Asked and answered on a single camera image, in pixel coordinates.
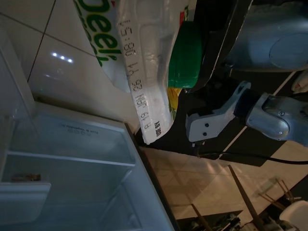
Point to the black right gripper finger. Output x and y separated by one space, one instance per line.
216 36

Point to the white plastic chair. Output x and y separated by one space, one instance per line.
296 211

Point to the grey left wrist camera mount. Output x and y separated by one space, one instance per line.
204 127

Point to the grey fridge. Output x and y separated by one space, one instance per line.
72 192

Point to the light wooden table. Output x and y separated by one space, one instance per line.
240 190

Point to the white lidded tray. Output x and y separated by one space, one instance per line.
24 199

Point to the green capped juice pouch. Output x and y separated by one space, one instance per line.
149 72

